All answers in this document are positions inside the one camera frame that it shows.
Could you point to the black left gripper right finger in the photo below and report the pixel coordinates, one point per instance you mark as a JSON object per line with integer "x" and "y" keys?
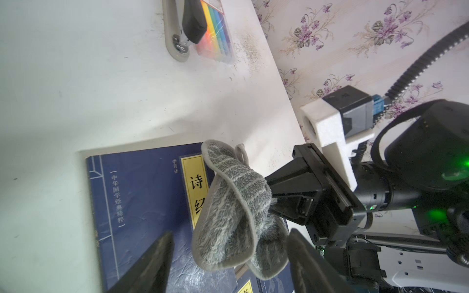
{"x": 310, "y": 272}

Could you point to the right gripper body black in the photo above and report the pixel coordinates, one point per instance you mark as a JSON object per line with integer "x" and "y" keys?
{"x": 335, "y": 210}

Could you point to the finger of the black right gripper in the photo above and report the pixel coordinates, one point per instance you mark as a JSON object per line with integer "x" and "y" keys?
{"x": 297, "y": 209}
{"x": 294, "y": 179}

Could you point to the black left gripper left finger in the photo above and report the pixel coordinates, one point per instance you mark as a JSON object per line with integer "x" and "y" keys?
{"x": 150, "y": 273}

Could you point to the grey striped cleaning cloth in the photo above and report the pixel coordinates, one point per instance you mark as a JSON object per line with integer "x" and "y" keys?
{"x": 235, "y": 226}

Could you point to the blue book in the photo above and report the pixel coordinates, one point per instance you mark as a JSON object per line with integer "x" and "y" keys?
{"x": 139, "y": 195}
{"x": 282, "y": 283}

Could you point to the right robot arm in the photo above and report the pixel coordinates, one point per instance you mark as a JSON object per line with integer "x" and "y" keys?
{"x": 426, "y": 168}

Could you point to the clear box of highlighters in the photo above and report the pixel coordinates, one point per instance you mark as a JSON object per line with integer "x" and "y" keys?
{"x": 216, "y": 43}

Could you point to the grey black stapler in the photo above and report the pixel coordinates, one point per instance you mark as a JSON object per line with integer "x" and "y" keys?
{"x": 184, "y": 25}

